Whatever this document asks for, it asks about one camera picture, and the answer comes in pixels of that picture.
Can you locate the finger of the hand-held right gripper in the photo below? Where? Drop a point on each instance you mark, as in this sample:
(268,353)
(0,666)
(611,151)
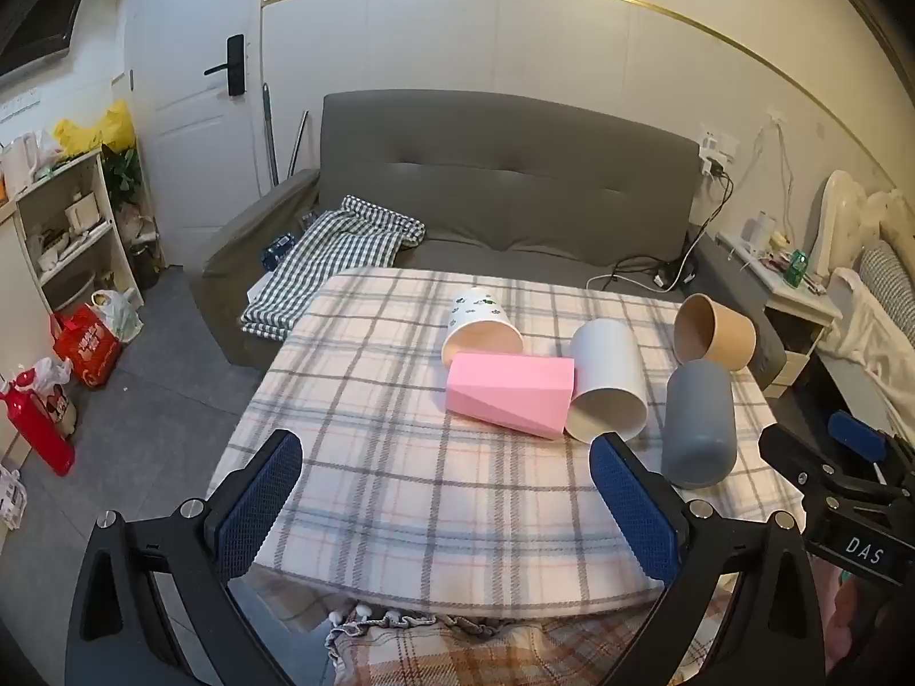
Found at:
(790,451)
(856,437)

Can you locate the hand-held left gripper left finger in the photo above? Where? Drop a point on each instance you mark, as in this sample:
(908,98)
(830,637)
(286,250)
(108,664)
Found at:
(261,507)

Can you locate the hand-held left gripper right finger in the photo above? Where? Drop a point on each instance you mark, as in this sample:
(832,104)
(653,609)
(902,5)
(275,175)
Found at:
(633,507)

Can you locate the grey cup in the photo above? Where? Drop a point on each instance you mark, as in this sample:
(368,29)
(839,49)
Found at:
(700,425)

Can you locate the plain white cup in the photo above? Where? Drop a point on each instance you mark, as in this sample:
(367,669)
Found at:
(606,382)

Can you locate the brown paper cup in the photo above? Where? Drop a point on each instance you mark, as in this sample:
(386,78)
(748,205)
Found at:
(715,334)

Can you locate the pink faceted cup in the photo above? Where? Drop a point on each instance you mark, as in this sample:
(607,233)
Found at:
(509,394)

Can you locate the white printed paper cup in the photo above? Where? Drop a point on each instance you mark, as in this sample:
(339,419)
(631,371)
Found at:
(477,329)

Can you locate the person's right hand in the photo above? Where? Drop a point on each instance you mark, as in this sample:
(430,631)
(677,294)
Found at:
(851,611)

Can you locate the white bed sheet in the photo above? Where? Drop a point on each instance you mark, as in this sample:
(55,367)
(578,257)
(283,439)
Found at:
(868,343)

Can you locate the white nightstand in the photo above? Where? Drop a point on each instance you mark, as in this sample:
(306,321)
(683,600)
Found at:
(800,314)

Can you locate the plaid tablecloth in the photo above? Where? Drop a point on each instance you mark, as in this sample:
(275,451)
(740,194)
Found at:
(400,457)

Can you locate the checked pillow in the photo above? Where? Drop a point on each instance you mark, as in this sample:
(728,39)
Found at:
(886,279)

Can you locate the green bottle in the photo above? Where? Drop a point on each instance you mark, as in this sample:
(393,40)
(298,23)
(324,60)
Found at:
(798,266)

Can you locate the black power adapter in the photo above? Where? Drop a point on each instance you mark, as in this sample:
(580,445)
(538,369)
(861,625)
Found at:
(675,274)

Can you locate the white bed headboard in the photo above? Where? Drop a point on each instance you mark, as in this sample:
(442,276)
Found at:
(840,214)

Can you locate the white roll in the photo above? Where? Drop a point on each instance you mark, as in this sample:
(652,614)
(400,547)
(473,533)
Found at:
(762,229)

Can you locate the fringed plaid blanket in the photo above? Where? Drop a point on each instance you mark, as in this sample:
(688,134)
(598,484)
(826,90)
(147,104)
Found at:
(464,657)

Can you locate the white printed plastic bag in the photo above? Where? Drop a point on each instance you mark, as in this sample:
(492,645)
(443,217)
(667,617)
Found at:
(58,404)

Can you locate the red paper bag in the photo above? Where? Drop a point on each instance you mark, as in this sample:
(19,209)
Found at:
(89,350)

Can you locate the red fire extinguisher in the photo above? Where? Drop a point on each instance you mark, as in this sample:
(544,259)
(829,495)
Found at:
(39,436)

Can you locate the green checked blanket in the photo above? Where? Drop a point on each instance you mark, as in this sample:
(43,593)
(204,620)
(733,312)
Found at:
(322,257)

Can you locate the blue box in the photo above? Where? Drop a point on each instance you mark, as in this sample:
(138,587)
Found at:
(279,249)

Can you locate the grey sofa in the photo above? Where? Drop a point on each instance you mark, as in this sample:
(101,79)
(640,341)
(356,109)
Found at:
(500,178)

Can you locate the white door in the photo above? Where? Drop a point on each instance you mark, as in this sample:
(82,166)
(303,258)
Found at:
(186,157)

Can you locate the green plant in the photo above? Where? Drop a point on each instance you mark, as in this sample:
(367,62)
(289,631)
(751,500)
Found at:
(123,171)

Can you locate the grey pole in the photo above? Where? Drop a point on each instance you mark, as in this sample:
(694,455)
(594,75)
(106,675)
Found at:
(297,144)

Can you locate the white shelf unit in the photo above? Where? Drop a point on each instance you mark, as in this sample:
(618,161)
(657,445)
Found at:
(63,175)

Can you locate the yellow plastic bag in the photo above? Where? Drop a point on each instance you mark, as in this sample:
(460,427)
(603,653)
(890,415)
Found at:
(86,132)

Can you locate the white wall socket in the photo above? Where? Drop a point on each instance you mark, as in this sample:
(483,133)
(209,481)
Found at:
(717,146)

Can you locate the dark wall screen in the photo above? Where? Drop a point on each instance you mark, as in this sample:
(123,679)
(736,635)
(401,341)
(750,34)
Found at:
(36,7)

